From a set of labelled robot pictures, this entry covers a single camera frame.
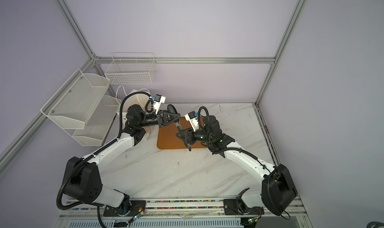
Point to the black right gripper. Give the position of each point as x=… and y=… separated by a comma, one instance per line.
x=189, y=136

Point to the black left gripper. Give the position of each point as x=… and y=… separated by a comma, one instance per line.
x=163, y=119

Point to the cartoon animal paper gift bag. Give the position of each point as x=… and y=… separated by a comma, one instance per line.
x=139, y=99

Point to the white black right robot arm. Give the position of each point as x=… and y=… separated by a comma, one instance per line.
x=277, y=186

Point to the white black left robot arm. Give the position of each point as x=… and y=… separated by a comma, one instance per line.
x=82, y=183

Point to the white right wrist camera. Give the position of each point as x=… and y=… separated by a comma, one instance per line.
x=192, y=118

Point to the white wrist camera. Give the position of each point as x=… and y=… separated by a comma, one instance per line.
x=156, y=102
x=192, y=118

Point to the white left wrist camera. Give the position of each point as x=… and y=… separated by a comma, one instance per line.
x=156, y=102

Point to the white wire wall basket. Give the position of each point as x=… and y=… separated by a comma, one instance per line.
x=129, y=68

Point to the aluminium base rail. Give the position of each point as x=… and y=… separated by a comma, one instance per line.
x=211, y=212

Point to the white mesh wall shelf lower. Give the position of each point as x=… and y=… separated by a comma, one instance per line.
x=97, y=128

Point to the white mesh wall shelf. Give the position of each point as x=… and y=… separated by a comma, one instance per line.
x=97, y=128
x=72, y=106

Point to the white mesh wall shelf upper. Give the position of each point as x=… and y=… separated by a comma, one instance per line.
x=72, y=106

